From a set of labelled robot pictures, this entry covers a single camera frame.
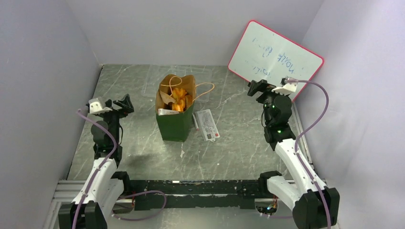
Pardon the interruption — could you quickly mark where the green paper bag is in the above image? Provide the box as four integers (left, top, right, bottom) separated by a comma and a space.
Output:
155, 74, 215, 142

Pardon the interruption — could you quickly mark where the orange fake bread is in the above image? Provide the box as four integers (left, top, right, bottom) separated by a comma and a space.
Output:
171, 88, 187, 112

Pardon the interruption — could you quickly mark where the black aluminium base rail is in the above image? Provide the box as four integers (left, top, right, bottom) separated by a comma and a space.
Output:
117, 180, 276, 211

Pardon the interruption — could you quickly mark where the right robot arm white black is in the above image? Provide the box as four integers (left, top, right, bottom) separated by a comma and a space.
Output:
247, 78, 340, 229

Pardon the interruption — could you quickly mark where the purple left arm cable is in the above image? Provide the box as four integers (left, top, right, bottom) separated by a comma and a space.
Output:
71, 108, 167, 229

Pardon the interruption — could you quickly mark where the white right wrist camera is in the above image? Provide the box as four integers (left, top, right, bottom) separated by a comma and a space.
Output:
271, 77, 298, 95

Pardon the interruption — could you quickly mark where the aluminium side rail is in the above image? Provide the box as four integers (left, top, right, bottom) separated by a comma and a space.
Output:
290, 102, 315, 169

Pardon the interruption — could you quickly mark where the white ruler package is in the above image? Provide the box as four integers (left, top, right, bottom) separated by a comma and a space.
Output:
195, 109, 220, 142

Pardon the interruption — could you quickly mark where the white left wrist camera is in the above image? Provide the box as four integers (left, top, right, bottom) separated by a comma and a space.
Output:
88, 97, 113, 115

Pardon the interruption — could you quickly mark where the white pink marker pen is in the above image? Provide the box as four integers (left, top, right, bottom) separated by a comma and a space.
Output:
192, 113, 200, 131

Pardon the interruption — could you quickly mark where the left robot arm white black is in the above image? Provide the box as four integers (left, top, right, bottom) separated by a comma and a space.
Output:
58, 94, 134, 229

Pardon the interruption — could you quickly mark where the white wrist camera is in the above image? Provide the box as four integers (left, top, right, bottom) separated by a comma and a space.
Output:
88, 97, 113, 115
271, 77, 298, 95

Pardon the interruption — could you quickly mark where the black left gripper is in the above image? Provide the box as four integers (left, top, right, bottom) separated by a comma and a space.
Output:
99, 94, 133, 144

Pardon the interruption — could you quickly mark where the pink framed whiteboard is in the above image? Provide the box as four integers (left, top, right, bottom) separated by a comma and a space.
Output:
228, 21, 324, 87

